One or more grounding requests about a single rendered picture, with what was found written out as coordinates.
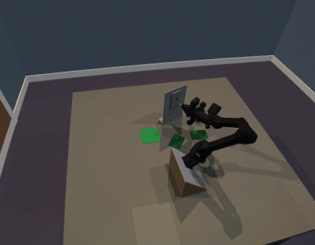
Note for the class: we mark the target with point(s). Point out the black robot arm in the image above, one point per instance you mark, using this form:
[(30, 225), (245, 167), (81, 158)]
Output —
[(244, 135)]

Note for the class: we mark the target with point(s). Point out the green square mat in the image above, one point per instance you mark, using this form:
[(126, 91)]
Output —
[(150, 135)]

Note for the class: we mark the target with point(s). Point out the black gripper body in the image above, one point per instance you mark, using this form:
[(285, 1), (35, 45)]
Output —
[(195, 112)]

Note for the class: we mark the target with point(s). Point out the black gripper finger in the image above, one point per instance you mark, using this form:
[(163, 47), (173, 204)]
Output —
[(186, 112), (187, 107)]

